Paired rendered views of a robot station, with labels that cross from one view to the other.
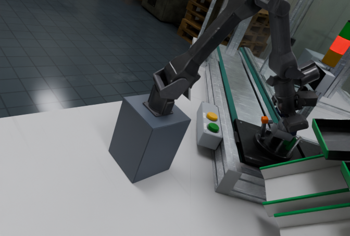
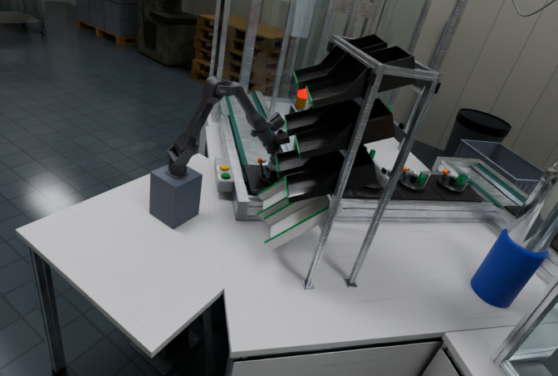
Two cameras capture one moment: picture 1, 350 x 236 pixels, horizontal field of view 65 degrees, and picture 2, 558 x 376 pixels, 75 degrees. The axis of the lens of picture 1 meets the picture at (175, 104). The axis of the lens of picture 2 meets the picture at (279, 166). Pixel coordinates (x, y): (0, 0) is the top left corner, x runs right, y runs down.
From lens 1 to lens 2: 70 cm
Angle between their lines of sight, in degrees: 10
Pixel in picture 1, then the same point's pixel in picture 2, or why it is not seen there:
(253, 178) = (258, 203)
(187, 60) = (186, 137)
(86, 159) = (134, 222)
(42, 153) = (101, 227)
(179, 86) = (186, 155)
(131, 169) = (169, 219)
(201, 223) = (227, 241)
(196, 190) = (221, 222)
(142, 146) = (173, 201)
